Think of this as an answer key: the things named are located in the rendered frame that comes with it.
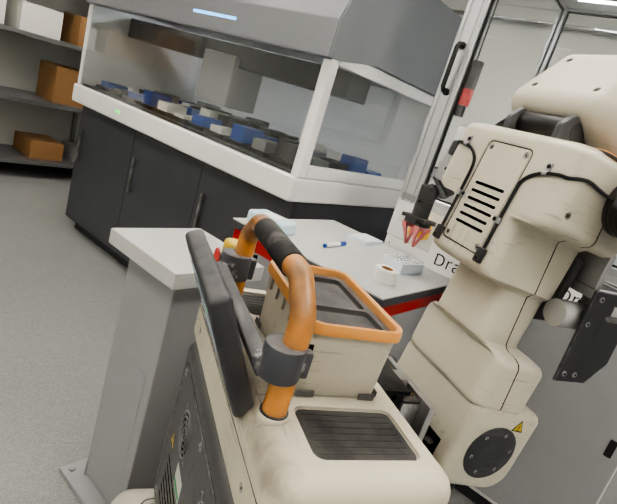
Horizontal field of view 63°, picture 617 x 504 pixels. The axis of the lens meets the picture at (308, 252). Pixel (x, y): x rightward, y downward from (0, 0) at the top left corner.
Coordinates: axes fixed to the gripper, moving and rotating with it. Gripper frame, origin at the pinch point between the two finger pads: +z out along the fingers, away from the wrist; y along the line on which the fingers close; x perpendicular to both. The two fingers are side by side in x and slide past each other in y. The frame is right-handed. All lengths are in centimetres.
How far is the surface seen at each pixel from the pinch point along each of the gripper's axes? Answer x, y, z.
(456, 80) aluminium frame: -20, 21, -57
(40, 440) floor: 91, 36, 88
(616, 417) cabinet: -41, -65, 29
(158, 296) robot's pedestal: 82, 2, 22
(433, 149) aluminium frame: -20.6, 20.2, -31.6
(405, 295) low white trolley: 17.6, -18.2, 10.9
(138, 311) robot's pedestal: 83, 9, 29
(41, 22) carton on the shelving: 52, 347, -38
